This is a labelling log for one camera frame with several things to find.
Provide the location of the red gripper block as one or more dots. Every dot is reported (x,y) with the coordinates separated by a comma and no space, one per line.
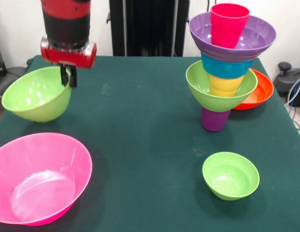
(70,58)

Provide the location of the purple plastic cup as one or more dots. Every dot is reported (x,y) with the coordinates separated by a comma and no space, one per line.
(214,120)

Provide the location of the blue plastic bowl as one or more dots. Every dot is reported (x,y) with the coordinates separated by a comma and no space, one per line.
(225,68)

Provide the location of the yellow plastic cup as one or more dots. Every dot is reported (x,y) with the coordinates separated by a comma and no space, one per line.
(225,87)

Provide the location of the red plastic cup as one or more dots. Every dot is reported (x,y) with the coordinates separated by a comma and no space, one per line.
(227,29)

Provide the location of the orange-red plastic bowl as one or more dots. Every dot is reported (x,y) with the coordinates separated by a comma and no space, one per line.
(261,94)

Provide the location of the purple plastic bowl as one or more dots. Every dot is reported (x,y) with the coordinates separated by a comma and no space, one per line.
(259,36)

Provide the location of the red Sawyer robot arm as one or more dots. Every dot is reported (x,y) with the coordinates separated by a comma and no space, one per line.
(66,24)

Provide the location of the black chair base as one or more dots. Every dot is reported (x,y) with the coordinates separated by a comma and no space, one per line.
(285,77)
(9,79)

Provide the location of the dark green tablecloth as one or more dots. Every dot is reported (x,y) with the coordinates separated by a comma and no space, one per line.
(150,116)

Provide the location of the large pink plastic bowl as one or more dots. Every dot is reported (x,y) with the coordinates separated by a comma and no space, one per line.
(43,178)

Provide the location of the small green plastic bowl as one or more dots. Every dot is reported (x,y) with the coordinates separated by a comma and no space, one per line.
(229,178)

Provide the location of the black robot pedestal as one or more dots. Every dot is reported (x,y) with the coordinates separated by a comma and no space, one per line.
(150,24)

